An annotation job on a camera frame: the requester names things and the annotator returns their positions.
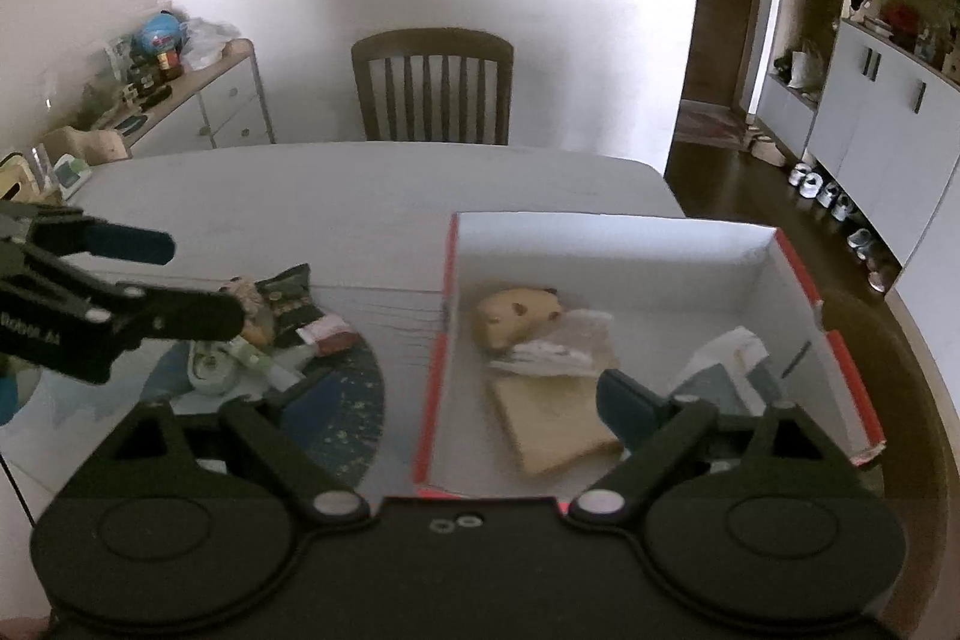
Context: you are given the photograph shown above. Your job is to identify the door rug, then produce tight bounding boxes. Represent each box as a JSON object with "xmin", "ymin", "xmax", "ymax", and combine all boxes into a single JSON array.
[{"xmin": 675, "ymin": 107, "xmax": 751, "ymax": 151}]

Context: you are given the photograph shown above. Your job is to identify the white wall cabinet unit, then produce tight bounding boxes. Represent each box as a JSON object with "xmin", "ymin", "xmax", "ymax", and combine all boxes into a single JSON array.
[{"xmin": 754, "ymin": 0, "xmax": 960, "ymax": 326}]

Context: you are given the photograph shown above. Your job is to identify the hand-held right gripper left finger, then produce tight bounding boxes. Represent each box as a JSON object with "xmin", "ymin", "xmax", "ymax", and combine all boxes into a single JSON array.
[{"xmin": 64, "ymin": 400, "xmax": 370, "ymax": 525}]

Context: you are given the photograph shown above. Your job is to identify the cluster of dark bottles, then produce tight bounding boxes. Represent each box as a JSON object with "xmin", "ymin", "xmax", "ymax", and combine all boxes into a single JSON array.
[{"xmin": 124, "ymin": 51, "xmax": 185, "ymax": 95}]

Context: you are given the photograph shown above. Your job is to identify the brown wooden chair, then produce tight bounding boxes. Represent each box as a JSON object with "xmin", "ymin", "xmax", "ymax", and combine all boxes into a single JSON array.
[
  {"xmin": 351, "ymin": 29, "xmax": 515, "ymax": 146},
  {"xmin": 814, "ymin": 287, "xmax": 953, "ymax": 640}
]

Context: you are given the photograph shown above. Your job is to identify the toast slice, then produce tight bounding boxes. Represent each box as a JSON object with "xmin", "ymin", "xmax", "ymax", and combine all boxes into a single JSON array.
[{"xmin": 491, "ymin": 374, "xmax": 625, "ymax": 477}]

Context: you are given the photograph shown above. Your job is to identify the black snack packet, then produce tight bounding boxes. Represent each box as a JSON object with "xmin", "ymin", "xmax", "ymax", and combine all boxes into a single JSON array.
[{"xmin": 255, "ymin": 263, "xmax": 323, "ymax": 348}]

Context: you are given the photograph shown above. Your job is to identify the beige slippers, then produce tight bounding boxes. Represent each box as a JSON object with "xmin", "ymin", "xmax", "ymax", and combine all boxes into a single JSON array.
[{"xmin": 742, "ymin": 126, "xmax": 788, "ymax": 165}]

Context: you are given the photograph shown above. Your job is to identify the white sideboard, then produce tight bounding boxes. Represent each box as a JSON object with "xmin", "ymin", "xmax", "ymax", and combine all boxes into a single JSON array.
[{"xmin": 45, "ymin": 38, "xmax": 277, "ymax": 163}]

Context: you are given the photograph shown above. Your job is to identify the black cable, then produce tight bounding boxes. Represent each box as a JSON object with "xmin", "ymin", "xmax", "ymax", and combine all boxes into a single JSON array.
[{"xmin": 0, "ymin": 452, "xmax": 36, "ymax": 530}]

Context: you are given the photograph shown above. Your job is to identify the grey white tissue pack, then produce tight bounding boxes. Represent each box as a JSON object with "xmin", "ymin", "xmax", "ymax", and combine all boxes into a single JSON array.
[{"xmin": 667, "ymin": 326, "xmax": 788, "ymax": 420}]

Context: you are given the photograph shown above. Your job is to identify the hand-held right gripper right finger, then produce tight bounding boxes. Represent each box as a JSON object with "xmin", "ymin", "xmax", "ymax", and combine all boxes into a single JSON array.
[{"xmin": 568, "ymin": 368, "xmax": 880, "ymax": 525}]

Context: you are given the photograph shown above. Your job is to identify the green white bottle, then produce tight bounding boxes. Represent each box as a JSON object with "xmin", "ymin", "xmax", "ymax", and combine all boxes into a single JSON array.
[{"xmin": 232, "ymin": 340, "xmax": 316, "ymax": 387}]

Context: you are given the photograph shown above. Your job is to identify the small white device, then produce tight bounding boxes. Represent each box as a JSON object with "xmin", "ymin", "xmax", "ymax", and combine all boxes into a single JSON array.
[{"xmin": 52, "ymin": 152, "xmax": 93, "ymax": 192}]

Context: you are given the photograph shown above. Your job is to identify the small cartoon doll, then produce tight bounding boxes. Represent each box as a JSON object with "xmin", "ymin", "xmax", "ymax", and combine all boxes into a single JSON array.
[{"xmin": 217, "ymin": 278, "xmax": 265, "ymax": 345}]

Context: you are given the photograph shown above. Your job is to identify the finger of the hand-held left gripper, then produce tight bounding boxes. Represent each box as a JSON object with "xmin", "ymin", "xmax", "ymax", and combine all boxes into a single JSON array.
[
  {"xmin": 0, "ymin": 203, "xmax": 177, "ymax": 266},
  {"xmin": 0, "ymin": 250, "xmax": 247, "ymax": 348}
]

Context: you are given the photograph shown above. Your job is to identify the red cardboard box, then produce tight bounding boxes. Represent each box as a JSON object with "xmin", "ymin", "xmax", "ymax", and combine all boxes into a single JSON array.
[{"xmin": 412, "ymin": 211, "xmax": 886, "ymax": 506}]

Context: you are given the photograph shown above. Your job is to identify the small pink packet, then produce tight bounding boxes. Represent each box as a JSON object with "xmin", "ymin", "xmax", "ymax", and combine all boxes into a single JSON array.
[{"xmin": 300, "ymin": 314, "xmax": 357, "ymax": 356}]

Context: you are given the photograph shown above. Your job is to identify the tan capybara plush toy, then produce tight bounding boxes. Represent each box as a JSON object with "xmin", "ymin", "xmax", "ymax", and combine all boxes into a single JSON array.
[{"xmin": 472, "ymin": 285, "xmax": 565, "ymax": 354}]

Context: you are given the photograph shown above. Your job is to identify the clear plastic bag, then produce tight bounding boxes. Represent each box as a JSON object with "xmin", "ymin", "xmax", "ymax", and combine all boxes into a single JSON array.
[{"xmin": 491, "ymin": 308, "xmax": 620, "ymax": 380}]

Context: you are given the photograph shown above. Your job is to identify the row of white shoes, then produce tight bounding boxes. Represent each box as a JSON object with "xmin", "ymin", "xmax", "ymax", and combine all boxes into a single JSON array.
[{"xmin": 787, "ymin": 160, "xmax": 901, "ymax": 294}]

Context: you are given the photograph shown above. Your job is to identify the white plastic bag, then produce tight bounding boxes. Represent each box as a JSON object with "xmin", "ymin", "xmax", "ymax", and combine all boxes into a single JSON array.
[{"xmin": 180, "ymin": 17, "xmax": 241, "ymax": 71}]

